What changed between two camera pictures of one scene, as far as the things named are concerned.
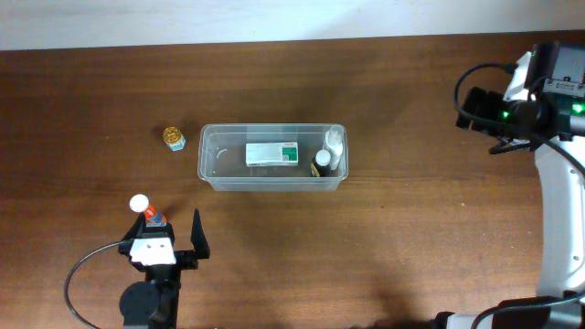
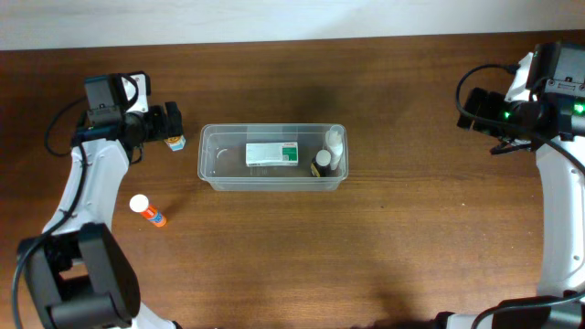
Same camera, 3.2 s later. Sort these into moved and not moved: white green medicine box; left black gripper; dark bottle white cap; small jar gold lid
Moved: left black gripper
Not moved: small jar gold lid; dark bottle white cap; white green medicine box
